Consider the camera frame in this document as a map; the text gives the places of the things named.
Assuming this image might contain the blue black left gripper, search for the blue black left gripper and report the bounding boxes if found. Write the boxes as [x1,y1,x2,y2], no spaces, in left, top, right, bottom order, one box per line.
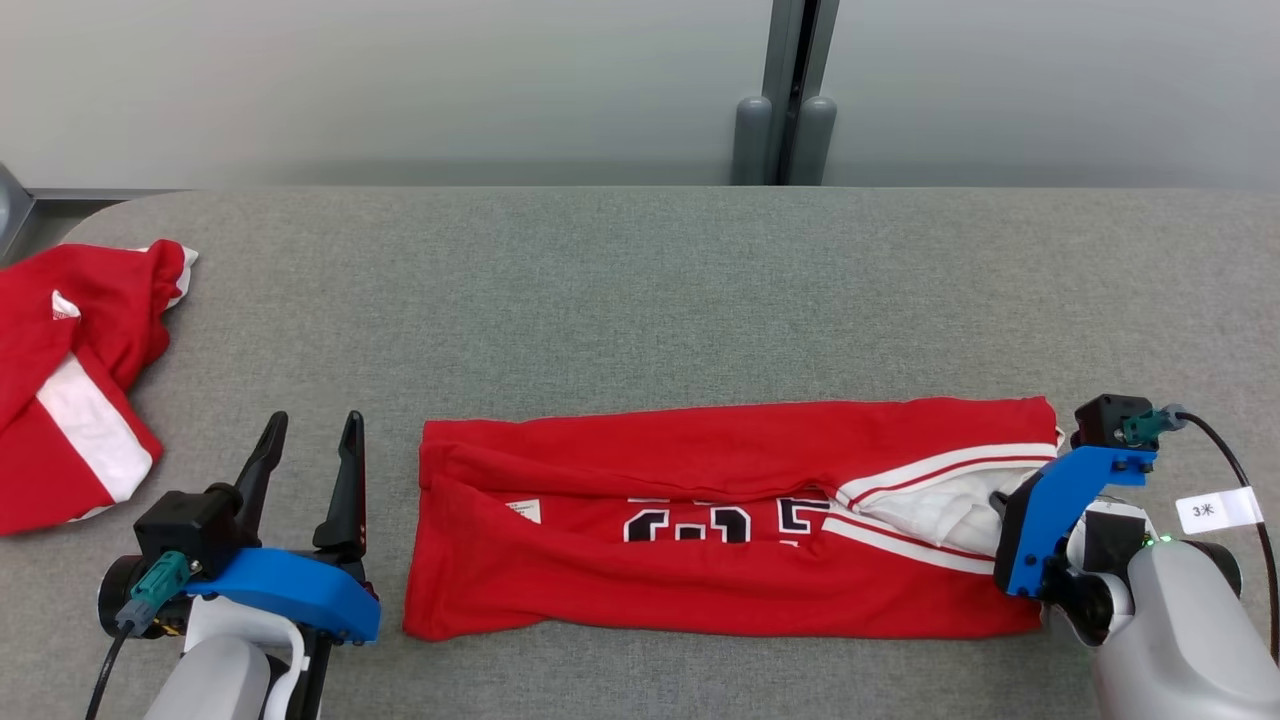
[97,410,382,645]

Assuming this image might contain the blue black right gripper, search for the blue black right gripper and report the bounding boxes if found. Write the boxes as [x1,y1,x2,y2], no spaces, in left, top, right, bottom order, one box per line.
[993,445,1159,601]

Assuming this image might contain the red shorts with white stripe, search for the red shorts with white stripe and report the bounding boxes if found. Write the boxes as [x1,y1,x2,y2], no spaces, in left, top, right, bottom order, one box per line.
[0,239,200,537]

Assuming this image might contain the red jersey with number print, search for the red jersey with number print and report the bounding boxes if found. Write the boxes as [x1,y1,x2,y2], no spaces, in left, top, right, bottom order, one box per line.
[403,396,1067,642]

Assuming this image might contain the grey fabric upholstered surface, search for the grey fabric upholstered surface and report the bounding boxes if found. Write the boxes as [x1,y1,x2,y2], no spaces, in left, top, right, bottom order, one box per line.
[0,187,1280,720]

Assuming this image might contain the grey metal corner piece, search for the grey metal corner piece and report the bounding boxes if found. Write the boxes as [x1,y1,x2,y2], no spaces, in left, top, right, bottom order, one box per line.
[0,163,37,265]

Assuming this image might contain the grey cylindrical bumper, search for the grey cylindrical bumper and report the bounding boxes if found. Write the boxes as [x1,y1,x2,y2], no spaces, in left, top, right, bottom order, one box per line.
[732,96,773,186]
[790,96,838,186]

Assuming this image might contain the right cable with teal plug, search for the right cable with teal plug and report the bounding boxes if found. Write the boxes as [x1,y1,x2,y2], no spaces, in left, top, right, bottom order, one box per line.
[1122,404,1280,665]

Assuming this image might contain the cable with teal plug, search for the cable with teal plug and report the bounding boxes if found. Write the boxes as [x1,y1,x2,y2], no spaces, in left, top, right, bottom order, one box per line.
[84,550,197,720]
[1122,404,1280,665]

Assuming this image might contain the white paper cable label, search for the white paper cable label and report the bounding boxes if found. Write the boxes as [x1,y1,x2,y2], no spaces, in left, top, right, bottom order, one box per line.
[1176,486,1265,535]

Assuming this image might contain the left cable with teal plug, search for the left cable with teal plug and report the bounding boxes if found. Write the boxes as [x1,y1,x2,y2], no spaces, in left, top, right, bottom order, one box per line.
[84,550,197,720]

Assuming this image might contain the grey metal door frame post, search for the grey metal door frame post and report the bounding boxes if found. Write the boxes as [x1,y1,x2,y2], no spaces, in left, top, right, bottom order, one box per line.
[760,0,842,186]

